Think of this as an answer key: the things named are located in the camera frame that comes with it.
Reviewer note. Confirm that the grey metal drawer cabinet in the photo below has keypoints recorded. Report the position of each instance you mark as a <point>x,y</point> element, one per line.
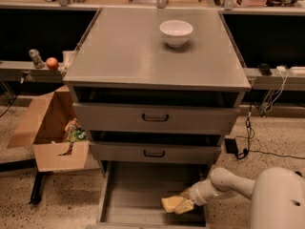
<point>125,60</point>

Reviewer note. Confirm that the white ceramic bowl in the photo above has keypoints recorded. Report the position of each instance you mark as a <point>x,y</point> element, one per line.
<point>176,33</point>

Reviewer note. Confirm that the black remote on shelf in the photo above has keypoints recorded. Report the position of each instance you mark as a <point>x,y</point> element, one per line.
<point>264,69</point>

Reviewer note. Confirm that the yellow sponge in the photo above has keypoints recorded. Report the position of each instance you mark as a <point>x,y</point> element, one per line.
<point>171,204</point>

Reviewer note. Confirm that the black power adapter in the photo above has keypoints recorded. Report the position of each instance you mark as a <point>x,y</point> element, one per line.
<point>231,146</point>

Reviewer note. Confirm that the grey side shelf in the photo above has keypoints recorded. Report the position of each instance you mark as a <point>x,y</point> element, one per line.
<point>24,71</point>

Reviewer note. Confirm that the small grey figurine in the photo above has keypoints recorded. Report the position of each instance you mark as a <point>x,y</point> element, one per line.
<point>36,59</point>

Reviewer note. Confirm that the bottom grey open drawer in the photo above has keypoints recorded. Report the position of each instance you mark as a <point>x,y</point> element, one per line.
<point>132,192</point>

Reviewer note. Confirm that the middle grey drawer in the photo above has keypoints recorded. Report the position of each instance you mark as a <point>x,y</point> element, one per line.
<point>156,153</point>

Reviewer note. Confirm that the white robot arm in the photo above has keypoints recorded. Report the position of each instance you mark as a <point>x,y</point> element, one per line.
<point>277,196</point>

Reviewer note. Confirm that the open cardboard box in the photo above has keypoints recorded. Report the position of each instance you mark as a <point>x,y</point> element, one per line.
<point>43,128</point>

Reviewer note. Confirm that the white power strip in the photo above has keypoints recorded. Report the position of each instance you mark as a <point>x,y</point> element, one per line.
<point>295,71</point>

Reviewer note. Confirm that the top grey drawer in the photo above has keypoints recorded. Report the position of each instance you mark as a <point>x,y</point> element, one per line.
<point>155,119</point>

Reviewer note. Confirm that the green snack packet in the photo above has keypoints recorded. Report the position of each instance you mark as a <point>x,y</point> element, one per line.
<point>74,132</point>

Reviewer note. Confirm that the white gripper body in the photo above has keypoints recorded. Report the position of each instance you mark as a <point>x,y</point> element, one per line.
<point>195,194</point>

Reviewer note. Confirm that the red apple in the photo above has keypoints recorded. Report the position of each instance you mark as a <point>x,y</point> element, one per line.
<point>52,63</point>

